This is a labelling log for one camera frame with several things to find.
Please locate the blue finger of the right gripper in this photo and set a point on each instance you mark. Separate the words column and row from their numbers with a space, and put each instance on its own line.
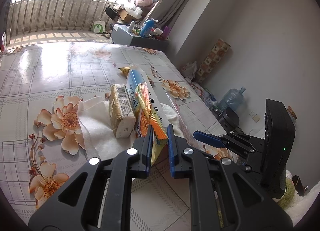
column 208, row 139

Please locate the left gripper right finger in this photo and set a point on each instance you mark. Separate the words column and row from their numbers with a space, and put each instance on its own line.
column 182, row 157

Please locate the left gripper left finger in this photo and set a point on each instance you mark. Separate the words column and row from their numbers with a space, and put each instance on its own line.
column 139, row 161

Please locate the orange yellow snack wrapper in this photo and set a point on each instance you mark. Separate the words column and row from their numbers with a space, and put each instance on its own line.
column 146, row 114

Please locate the gold snack packet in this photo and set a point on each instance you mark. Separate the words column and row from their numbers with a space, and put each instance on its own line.
column 122, row 116

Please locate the blue white cardboard box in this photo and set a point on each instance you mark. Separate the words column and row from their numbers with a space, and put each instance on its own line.
column 136, row 76

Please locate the black rice cooker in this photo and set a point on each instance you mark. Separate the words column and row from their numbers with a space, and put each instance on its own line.
column 230, row 121

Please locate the empty blue water jug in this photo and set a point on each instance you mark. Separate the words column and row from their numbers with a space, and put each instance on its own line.
column 233, row 99

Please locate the pile of floor packaging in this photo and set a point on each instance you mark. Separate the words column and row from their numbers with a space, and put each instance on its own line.
column 204, row 95

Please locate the white plastic bag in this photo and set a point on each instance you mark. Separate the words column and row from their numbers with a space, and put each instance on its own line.
column 189, row 70

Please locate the floral bed sheet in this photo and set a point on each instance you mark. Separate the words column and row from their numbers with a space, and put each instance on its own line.
column 54, row 114

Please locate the purple cup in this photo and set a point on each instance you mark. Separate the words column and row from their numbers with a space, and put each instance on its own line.
column 166, row 32

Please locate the gray cabinet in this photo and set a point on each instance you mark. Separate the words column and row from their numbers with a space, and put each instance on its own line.
column 120, row 36

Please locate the blue detergent bottle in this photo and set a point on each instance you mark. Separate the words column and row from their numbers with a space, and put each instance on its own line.
column 148, row 25

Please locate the white green paper bag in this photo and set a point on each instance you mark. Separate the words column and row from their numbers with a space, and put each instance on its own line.
column 99, row 26

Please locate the cardboard box on balcony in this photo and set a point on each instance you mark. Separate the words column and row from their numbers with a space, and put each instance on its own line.
column 128, row 18

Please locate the metal balcony railing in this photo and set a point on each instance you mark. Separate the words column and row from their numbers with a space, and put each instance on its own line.
column 26, row 16

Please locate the wall power socket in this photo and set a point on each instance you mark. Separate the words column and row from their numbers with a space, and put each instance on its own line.
column 255, row 117

